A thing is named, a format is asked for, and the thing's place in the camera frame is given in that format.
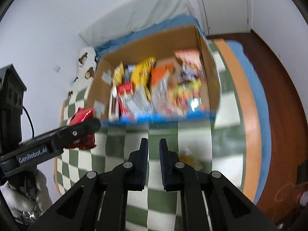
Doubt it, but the white chocolate stick box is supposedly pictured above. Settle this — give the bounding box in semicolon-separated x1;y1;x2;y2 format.
109;87;120;121

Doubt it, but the white door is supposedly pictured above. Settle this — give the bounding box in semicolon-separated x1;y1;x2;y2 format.
197;0;251;35

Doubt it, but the yellow mushroom snack bag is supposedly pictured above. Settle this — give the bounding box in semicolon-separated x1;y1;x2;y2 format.
112;62;124;87

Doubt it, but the yellow egg snack packet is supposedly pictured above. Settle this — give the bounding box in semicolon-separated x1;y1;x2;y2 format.
178;149;203;171

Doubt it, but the red crown snack packet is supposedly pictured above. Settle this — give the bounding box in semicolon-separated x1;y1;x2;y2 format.
117;81;134;121

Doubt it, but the colourful candy bag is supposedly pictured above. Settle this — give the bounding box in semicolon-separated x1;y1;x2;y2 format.
175;79;206;114

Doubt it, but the small red snack packet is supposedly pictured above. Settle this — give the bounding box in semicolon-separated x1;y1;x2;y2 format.
66;107;96;150

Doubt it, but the blue bed sheet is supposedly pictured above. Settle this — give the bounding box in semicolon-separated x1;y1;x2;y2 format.
93;14;273;205

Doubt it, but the black cable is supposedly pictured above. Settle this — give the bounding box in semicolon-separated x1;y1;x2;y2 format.
21;105;35;139

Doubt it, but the white grey snack packet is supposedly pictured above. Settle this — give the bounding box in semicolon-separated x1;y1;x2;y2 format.
125;85;154;118

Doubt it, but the bear print pillow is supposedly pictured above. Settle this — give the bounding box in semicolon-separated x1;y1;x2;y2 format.
68;47;98;98

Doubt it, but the yellow noodle packet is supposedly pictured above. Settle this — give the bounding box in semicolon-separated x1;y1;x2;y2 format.
131;57;156;101

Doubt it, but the white folded duvet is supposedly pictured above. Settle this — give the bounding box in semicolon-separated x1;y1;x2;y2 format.
79;0;194;47

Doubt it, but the wall socket plate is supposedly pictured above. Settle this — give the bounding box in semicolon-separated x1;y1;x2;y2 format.
53;65;61;73

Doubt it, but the cardboard box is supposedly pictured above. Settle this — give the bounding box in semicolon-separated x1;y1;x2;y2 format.
85;25;221;125

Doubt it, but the green white checkered blanket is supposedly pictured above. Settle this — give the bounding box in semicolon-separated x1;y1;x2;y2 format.
54;40;269;230

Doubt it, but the orange silver snack bag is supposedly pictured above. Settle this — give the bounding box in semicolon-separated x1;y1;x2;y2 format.
174;49;205;82

